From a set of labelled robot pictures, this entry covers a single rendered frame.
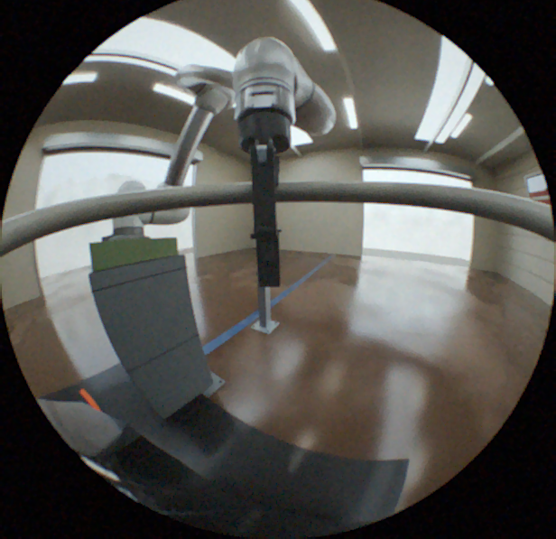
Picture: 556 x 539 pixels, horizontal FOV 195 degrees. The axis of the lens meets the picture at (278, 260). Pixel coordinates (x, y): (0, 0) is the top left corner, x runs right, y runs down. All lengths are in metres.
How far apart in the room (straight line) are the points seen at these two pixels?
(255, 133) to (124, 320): 0.67
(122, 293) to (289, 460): 0.92
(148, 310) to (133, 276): 0.14
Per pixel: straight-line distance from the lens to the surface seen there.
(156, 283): 0.69
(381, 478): 0.97
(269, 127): 0.23
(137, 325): 0.72
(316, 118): 0.39
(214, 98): 0.83
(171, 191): 0.22
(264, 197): 0.17
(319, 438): 0.95
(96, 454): 0.21
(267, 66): 0.29
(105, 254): 0.63
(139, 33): 3.66
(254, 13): 3.25
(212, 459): 0.93
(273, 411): 1.00
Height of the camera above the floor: 0.89
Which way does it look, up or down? 12 degrees down
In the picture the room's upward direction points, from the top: straight up
